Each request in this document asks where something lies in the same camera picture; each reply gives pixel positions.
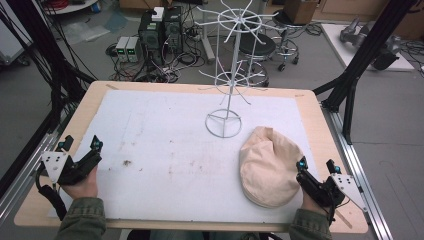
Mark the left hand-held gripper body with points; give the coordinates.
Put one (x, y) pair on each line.
(80, 168)

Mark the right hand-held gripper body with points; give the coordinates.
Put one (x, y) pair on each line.
(316, 191)

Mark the beige cap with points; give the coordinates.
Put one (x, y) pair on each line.
(270, 166)

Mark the person's right hand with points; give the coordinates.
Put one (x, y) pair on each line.
(311, 205)

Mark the person's left hand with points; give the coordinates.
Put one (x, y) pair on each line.
(85, 188)

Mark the thin wooden stick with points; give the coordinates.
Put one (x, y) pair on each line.
(343, 219)

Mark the white table mat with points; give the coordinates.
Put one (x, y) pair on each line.
(166, 150)

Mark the white power supply box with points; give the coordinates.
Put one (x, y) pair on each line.
(134, 48)
(122, 48)

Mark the grey equipment case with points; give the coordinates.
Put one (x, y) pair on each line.
(11, 46)

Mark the clear plastic sheet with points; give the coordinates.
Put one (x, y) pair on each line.
(86, 31)

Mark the black computer tower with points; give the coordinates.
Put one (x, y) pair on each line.
(173, 30)
(150, 36)

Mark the chrome swivel stool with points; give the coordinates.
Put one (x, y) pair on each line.
(286, 43)

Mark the white floor board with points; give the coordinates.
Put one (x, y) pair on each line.
(336, 43)

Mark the black round stool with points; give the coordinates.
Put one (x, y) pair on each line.
(256, 45)

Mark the grey robot part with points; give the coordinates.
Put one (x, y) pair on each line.
(353, 33)

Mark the round white table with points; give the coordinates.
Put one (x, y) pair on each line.
(73, 6)

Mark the small white box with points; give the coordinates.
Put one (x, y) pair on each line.
(158, 14)

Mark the cardboard box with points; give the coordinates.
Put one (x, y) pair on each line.
(300, 10)

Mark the aluminium rail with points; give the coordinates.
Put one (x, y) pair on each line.
(26, 170)
(360, 166)

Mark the black metal frame post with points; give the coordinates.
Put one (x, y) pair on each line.
(40, 43)
(363, 56)

